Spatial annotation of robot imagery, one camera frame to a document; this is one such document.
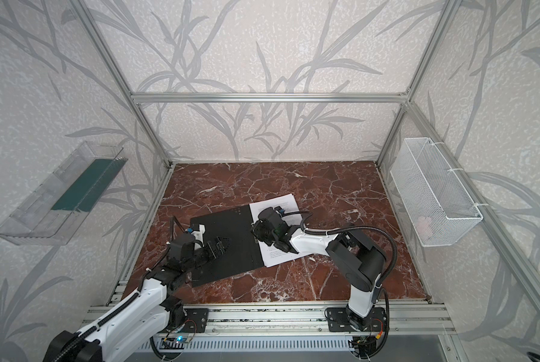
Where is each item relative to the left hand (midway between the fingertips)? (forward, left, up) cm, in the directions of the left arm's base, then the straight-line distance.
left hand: (228, 238), depth 85 cm
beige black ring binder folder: (-2, -5, -8) cm, 10 cm away
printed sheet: (-4, -17, -7) cm, 18 cm away
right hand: (+7, -7, +1) cm, 10 cm away
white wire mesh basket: (-4, -64, +28) cm, 70 cm away
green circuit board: (-32, +15, -10) cm, 37 cm away
